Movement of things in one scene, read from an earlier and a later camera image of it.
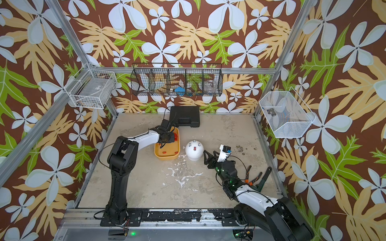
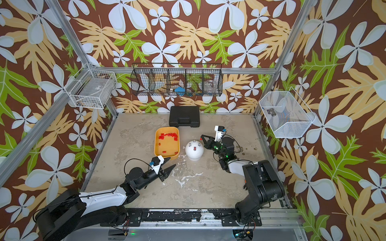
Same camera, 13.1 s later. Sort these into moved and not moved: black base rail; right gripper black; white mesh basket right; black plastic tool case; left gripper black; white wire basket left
Moved: left gripper black; right gripper black
Not moved: black plastic tool case; white wire basket left; black base rail; white mesh basket right
